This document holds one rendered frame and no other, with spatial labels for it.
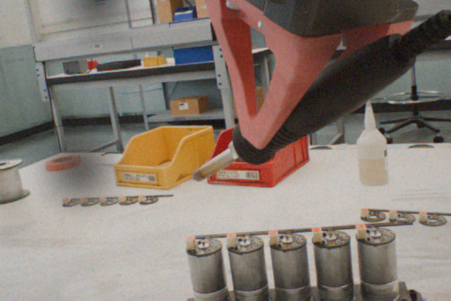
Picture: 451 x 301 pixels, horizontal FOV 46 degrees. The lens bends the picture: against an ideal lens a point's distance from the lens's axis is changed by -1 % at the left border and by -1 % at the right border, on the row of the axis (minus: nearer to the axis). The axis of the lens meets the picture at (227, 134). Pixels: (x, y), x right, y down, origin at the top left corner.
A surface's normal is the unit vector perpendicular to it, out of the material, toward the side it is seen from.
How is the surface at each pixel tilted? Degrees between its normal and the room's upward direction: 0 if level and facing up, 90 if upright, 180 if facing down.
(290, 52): 108
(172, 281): 0
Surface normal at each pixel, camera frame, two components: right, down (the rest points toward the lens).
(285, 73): -0.80, 0.50
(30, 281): -0.13, -0.97
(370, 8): 0.58, 0.54
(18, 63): 0.90, -0.03
